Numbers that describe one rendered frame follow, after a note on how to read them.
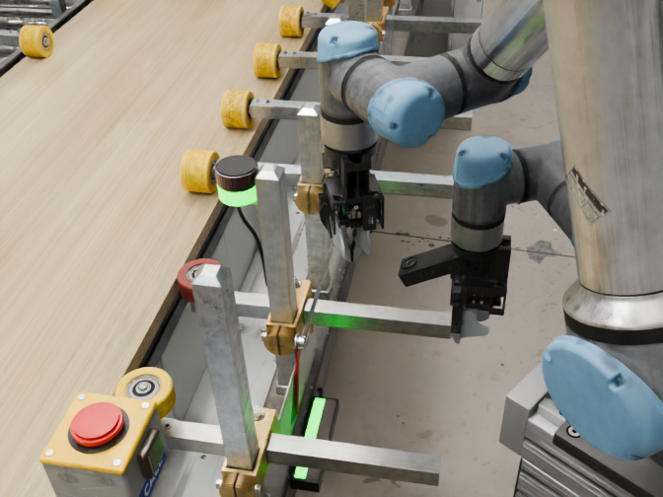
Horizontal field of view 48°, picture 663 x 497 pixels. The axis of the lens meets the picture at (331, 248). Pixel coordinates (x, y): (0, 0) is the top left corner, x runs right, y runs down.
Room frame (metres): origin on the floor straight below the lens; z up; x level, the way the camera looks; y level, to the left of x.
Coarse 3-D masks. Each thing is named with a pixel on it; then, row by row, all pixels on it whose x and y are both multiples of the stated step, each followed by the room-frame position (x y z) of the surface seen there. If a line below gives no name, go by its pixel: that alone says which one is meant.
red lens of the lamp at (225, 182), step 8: (256, 160) 0.91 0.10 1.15; (256, 168) 0.89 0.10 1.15; (216, 176) 0.88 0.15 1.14; (224, 176) 0.87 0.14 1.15; (240, 176) 0.87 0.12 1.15; (248, 176) 0.87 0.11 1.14; (224, 184) 0.87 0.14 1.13; (232, 184) 0.86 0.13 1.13; (240, 184) 0.86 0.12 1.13; (248, 184) 0.87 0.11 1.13
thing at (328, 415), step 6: (330, 402) 0.84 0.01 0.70; (330, 408) 0.83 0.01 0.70; (324, 414) 0.82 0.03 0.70; (330, 414) 0.82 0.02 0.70; (324, 420) 0.80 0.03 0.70; (330, 420) 0.80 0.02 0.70; (324, 426) 0.79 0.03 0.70; (330, 426) 0.79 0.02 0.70; (324, 432) 0.78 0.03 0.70; (318, 438) 0.77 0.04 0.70; (324, 438) 0.77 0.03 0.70; (312, 468) 0.71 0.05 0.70; (312, 474) 0.70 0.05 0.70; (318, 474) 0.70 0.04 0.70
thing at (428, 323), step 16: (192, 304) 0.94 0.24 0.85; (240, 304) 0.93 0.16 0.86; (256, 304) 0.92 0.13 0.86; (320, 304) 0.92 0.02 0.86; (336, 304) 0.91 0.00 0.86; (352, 304) 0.91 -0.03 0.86; (304, 320) 0.90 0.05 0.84; (320, 320) 0.90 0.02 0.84; (336, 320) 0.89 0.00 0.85; (352, 320) 0.88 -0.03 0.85; (368, 320) 0.88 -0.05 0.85; (384, 320) 0.87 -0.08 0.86; (400, 320) 0.87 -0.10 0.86; (416, 320) 0.87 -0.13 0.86; (432, 320) 0.86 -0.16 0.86; (448, 320) 0.86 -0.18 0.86; (432, 336) 0.86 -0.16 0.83; (448, 336) 0.85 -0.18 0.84
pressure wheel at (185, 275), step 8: (184, 264) 0.98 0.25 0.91; (192, 264) 0.98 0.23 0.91; (200, 264) 0.98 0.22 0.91; (216, 264) 0.97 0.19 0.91; (184, 272) 0.96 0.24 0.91; (192, 272) 0.96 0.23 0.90; (184, 280) 0.94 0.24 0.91; (192, 280) 0.94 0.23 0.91; (184, 288) 0.92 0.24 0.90; (184, 296) 0.92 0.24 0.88; (192, 296) 0.92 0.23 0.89
